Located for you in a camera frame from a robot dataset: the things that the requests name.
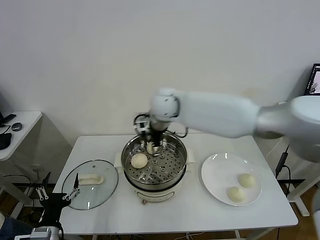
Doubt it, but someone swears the black laptop pink screen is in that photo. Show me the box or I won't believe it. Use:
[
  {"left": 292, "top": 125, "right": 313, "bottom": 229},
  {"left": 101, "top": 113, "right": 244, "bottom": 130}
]
[{"left": 0, "top": 92, "right": 5, "bottom": 123}]

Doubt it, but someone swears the white round plate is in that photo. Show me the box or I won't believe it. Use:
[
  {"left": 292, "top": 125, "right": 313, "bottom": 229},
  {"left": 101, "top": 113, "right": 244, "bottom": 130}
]
[{"left": 201, "top": 152, "right": 263, "bottom": 207}]

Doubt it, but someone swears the cream electric cooker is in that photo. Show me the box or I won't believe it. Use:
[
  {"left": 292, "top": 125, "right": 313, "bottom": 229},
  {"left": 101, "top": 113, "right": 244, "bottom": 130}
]
[{"left": 113, "top": 147, "right": 196, "bottom": 205}]

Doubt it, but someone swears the white charging cable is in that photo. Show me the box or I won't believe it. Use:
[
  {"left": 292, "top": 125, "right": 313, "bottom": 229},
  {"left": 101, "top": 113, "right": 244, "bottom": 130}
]
[{"left": 265, "top": 136, "right": 283, "bottom": 159}]

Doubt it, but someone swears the white desk with legs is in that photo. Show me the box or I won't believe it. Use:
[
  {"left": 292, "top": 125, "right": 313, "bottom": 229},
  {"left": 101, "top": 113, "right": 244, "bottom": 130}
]
[{"left": 276, "top": 99, "right": 320, "bottom": 217}]

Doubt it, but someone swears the stainless steel steamer basket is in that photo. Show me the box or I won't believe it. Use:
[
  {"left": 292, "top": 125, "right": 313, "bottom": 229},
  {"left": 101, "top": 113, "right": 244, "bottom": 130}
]
[{"left": 121, "top": 133, "right": 188, "bottom": 187}]

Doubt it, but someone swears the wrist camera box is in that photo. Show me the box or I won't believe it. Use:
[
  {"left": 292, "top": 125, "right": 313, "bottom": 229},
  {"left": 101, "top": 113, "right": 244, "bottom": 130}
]
[
  {"left": 14, "top": 225, "right": 61, "bottom": 240},
  {"left": 133, "top": 113, "right": 152, "bottom": 136}
]

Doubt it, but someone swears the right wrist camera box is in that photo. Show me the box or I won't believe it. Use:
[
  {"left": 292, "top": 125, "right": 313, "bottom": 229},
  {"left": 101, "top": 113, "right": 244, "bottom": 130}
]
[{"left": 133, "top": 113, "right": 152, "bottom": 136}]

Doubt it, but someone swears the black power adapter cable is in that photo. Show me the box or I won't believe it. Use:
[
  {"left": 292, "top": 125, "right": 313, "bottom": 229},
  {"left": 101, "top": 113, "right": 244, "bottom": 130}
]
[{"left": 274, "top": 144, "right": 293, "bottom": 198}]

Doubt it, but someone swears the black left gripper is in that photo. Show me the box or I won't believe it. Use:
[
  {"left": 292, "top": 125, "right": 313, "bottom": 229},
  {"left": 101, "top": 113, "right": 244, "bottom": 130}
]
[{"left": 35, "top": 171, "right": 81, "bottom": 225}]

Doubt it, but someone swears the glass lid white handle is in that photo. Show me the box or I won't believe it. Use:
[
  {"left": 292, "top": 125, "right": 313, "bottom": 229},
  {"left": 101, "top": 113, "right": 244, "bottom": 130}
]
[{"left": 61, "top": 159, "right": 119, "bottom": 211}]

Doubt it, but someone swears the white side table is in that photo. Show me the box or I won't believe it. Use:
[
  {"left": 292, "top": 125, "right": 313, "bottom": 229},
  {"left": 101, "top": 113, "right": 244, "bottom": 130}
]
[{"left": 0, "top": 110, "right": 43, "bottom": 221}]

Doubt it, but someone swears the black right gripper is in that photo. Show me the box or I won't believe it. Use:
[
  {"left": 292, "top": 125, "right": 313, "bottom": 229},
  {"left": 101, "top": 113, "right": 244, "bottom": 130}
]
[{"left": 150, "top": 126, "right": 165, "bottom": 155}]

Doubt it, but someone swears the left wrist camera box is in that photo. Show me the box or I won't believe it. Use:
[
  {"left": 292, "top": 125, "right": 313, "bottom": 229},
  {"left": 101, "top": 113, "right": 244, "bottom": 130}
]
[{"left": 14, "top": 225, "right": 61, "bottom": 240}]

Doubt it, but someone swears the blue jeans leg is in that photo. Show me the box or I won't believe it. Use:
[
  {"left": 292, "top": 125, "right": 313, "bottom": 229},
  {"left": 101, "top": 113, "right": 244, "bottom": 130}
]
[{"left": 0, "top": 212, "right": 35, "bottom": 240}]

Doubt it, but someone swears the dark laptop open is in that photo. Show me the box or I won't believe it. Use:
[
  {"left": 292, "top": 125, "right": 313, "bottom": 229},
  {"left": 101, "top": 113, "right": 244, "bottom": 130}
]
[{"left": 304, "top": 63, "right": 320, "bottom": 96}]

